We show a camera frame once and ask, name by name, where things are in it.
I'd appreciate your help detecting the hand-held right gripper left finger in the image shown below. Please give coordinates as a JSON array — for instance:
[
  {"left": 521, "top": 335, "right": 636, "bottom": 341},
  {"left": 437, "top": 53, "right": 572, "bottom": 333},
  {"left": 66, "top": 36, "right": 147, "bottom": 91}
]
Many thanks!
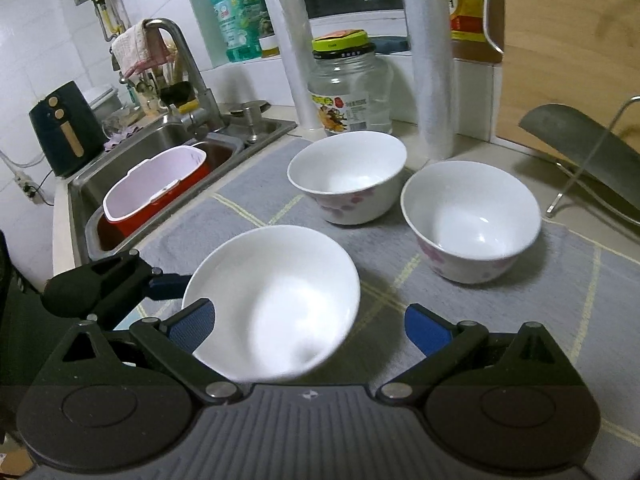
[{"left": 61, "top": 298, "right": 242, "bottom": 407}]

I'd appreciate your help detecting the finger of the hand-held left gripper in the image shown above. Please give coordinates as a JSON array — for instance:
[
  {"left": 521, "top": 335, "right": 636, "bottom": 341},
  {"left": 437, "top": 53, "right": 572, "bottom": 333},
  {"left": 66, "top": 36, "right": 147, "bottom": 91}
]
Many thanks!
[{"left": 42, "top": 249, "right": 194, "bottom": 332}]

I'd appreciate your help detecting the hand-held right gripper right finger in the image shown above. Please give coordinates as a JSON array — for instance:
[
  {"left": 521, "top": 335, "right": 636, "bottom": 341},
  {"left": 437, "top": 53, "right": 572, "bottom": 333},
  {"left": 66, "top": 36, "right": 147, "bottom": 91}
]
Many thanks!
[{"left": 376, "top": 303, "right": 565, "bottom": 405}]

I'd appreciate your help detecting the white floral bowl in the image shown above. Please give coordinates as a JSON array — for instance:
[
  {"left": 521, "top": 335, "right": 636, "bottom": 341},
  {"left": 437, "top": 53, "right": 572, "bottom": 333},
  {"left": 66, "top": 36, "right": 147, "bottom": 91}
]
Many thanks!
[
  {"left": 181, "top": 225, "right": 362, "bottom": 382},
  {"left": 287, "top": 130, "right": 408, "bottom": 226},
  {"left": 400, "top": 160, "right": 542, "bottom": 285}
]

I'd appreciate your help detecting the red tub with white inside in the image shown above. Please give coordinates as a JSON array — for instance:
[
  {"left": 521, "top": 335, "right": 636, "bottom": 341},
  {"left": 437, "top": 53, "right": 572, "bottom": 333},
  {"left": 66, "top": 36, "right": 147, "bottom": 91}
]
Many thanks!
[{"left": 102, "top": 145, "right": 214, "bottom": 237}]

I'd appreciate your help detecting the white power strip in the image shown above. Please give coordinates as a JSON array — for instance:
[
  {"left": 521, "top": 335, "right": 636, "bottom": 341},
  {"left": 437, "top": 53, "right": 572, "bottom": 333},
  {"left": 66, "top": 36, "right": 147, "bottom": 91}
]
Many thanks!
[{"left": 12, "top": 169, "right": 45, "bottom": 207}]

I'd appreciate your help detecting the grey checked mat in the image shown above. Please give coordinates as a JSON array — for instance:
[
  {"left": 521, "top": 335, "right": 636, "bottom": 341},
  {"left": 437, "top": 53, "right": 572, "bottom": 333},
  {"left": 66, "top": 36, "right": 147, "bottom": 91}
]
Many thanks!
[{"left": 135, "top": 137, "right": 640, "bottom": 451}]

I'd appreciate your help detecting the black air fryer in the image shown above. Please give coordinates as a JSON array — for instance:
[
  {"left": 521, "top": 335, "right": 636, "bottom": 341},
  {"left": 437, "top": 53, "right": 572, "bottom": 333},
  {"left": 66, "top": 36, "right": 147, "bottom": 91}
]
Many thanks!
[{"left": 27, "top": 80, "right": 109, "bottom": 179}]

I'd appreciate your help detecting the steel sink soap dispenser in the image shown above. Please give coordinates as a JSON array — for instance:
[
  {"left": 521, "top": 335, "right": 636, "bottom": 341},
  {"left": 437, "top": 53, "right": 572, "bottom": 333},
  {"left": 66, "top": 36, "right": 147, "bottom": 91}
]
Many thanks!
[{"left": 242, "top": 101, "right": 272, "bottom": 144}]

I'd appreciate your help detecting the stainless steel sink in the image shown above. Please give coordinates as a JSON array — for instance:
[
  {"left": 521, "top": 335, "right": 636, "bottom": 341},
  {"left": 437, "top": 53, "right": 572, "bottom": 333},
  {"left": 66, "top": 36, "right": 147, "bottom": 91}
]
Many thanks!
[{"left": 69, "top": 110, "right": 297, "bottom": 267}]

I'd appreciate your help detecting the dark utensil holder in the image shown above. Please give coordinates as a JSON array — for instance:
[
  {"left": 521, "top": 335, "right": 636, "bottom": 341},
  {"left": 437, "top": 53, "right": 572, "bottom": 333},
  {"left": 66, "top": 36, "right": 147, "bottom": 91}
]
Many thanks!
[{"left": 159, "top": 81, "right": 195, "bottom": 111}]

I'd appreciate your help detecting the white lidded container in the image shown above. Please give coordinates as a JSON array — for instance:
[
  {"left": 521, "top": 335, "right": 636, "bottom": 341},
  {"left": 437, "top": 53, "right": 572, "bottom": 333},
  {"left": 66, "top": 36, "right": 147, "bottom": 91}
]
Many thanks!
[{"left": 81, "top": 85, "right": 122, "bottom": 111}]

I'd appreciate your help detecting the steel faucet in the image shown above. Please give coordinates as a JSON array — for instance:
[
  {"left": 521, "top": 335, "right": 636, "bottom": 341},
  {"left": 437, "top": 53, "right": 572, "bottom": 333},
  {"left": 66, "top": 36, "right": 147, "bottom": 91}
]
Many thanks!
[{"left": 142, "top": 17, "right": 227, "bottom": 137}]

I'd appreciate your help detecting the pink checked dishcloth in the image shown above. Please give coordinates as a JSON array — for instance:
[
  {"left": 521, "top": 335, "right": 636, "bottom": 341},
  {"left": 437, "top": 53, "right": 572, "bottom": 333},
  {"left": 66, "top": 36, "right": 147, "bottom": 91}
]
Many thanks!
[{"left": 110, "top": 23, "right": 174, "bottom": 79}]

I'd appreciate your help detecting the clear glass jar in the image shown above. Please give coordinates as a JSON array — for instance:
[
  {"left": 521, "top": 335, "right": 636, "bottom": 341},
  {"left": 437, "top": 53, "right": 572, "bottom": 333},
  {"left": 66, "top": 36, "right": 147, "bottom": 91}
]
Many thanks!
[{"left": 307, "top": 30, "right": 396, "bottom": 137}]

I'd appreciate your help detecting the thin plastic wrap roll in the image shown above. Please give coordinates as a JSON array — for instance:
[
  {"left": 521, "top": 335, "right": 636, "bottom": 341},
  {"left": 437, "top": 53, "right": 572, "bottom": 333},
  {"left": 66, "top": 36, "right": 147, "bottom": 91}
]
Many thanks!
[{"left": 260, "top": 0, "right": 327, "bottom": 132}]

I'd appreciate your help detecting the tall white paper roll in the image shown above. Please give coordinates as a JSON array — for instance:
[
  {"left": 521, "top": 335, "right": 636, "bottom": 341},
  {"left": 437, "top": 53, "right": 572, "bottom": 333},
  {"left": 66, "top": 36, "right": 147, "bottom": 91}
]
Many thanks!
[{"left": 396, "top": 0, "right": 457, "bottom": 162}]

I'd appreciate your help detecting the green dish soap bottle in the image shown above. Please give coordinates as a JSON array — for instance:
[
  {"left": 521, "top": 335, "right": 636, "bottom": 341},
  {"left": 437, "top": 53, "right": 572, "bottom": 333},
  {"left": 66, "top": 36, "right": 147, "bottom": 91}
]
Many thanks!
[{"left": 210, "top": 0, "right": 272, "bottom": 64}]

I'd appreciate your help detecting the blue cloth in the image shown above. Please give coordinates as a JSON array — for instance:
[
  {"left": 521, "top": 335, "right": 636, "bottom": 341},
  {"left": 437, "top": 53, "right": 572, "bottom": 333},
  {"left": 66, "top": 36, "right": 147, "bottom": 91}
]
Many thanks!
[{"left": 372, "top": 35, "right": 412, "bottom": 56}]

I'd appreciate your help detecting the bamboo cutting board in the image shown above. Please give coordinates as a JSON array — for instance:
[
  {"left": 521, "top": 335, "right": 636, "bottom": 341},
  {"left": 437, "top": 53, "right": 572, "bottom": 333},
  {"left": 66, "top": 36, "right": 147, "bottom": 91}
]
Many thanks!
[{"left": 492, "top": 0, "right": 640, "bottom": 161}]

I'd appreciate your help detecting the cooking oil bottle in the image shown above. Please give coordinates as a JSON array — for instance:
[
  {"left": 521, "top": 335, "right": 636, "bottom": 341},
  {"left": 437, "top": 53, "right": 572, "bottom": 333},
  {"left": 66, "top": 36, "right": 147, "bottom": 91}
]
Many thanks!
[{"left": 442, "top": 0, "right": 507, "bottom": 65}]

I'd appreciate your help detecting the metal wire rack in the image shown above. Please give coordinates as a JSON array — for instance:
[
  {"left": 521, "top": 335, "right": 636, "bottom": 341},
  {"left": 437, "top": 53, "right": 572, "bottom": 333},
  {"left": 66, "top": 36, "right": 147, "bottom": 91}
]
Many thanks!
[{"left": 545, "top": 94, "right": 640, "bottom": 219}]

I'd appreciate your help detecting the black-handled kitchen knife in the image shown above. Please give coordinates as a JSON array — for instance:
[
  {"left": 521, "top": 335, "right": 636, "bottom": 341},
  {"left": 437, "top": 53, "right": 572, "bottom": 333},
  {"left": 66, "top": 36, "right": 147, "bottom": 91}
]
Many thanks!
[{"left": 518, "top": 103, "right": 640, "bottom": 222}]

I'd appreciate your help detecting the yellow gas hose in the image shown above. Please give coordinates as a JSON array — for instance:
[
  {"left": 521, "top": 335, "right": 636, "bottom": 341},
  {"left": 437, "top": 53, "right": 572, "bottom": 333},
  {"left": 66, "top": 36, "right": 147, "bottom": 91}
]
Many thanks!
[{"left": 94, "top": 0, "right": 126, "bottom": 42}]

